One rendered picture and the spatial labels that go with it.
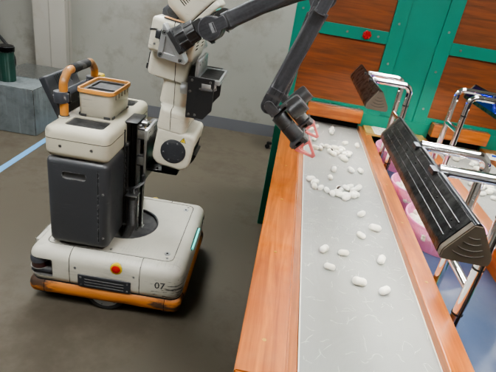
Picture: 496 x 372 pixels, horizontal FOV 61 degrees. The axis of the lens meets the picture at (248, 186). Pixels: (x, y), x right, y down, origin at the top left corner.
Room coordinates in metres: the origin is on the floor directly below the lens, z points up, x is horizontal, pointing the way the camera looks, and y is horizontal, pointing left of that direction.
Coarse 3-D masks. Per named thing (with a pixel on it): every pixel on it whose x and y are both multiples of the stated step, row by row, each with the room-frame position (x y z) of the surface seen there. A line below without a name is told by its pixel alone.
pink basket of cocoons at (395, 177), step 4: (392, 176) 1.61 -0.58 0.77; (396, 176) 1.66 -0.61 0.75; (392, 180) 1.58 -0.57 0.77; (396, 180) 1.66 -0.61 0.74; (400, 180) 1.68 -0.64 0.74; (396, 184) 1.54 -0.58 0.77; (396, 188) 1.54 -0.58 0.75; (400, 188) 1.51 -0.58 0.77; (396, 192) 1.54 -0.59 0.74; (400, 192) 1.52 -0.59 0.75; (404, 192) 1.50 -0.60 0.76; (400, 196) 1.52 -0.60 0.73; (404, 196) 1.50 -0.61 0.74; (408, 196) 1.49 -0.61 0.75; (400, 200) 1.52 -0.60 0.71; (408, 200) 1.49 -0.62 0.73; (404, 204) 1.50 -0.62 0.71; (404, 208) 1.52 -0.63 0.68
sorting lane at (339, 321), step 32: (320, 128) 2.23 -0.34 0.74; (320, 160) 1.74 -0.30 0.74; (352, 160) 1.81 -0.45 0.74; (320, 192) 1.41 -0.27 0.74; (320, 224) 1.17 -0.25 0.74; (352, 224) 1.21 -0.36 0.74; (384, 224) 1.24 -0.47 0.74; (320, 256) 0.99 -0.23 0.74; (352, 256) 1.02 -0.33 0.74; (320, 288) 0.85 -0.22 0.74; (352, 288) 0.87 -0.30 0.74; (320, 320) 0.74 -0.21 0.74; (352, 320) 0.75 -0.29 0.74; (384, 320) 0.77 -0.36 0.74; (416, 320) 0.79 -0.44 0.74; (320, 352) 0.64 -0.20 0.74; (352, 352) 0.66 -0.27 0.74; (384, 352) 0.67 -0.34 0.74; (416, 352) 0.69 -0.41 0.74
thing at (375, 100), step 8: (352, 72) 2.17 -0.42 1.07; (360, 72) 2.02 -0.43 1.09; (352, 80) 2.06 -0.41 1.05; (360, 80) 1.90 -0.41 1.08; (360, 88) 1.80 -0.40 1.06; (368, 88) 1.70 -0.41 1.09; (376, 88) 1.61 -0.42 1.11; (360, 96) 1.72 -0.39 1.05; (368, 96) 1.61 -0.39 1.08; (376, 96) 1.55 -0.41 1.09; (384, 96) 1.55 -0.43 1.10; (368, 104) 1.56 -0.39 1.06; (376, 104) 1.55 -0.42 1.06; (384, 104) 1.55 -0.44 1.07
